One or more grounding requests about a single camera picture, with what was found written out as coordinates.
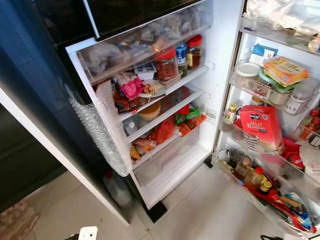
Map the large clear water bottle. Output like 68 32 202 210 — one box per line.
103 170 134 209

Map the dark red-lid glass jar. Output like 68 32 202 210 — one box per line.
186 34 205 71

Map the small white food box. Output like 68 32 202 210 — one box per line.
133 62 157 81

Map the green snack packet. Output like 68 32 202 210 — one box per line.
173 107 202 125

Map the yellow orange food packet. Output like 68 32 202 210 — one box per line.
263 55 310 87

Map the clear bubble wrap sheet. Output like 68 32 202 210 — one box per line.
64 79 134 177

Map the clear plastic chiller drawer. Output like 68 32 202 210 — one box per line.
77 0 214 85

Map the orange red food packet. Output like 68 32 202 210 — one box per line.
149 117 177 145

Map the white fridge door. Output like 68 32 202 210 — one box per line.
214 0 320 239

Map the white plastic bottle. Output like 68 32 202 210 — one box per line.
286 84 314 115

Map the blue white carton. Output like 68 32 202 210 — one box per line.
248 43 279 66

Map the clear crisper drawer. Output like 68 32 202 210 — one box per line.
131 126 202 189

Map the brown glass bottle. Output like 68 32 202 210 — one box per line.
234 157 254 179

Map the red raisin box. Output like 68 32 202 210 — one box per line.
238 104 285 154

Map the brown patterned floor mat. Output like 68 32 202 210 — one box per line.
0 200 41 240

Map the red-cap oil bottle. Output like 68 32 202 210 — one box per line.
243 166 266 191

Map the beige round plastic tub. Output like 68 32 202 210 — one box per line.
138 101 162 122

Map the small yellow-cap bottle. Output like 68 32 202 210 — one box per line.
225 103 239 124

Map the wide red-lid paste jar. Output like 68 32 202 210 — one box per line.
153 47 180 83

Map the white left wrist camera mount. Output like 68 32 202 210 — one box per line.
78 226 99 240

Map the pink snack packet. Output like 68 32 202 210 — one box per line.
117 74 146 99

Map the clear plastic bag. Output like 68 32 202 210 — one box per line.
244 0 320 37

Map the white-lid clear tub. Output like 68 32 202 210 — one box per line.
234 62 262 81

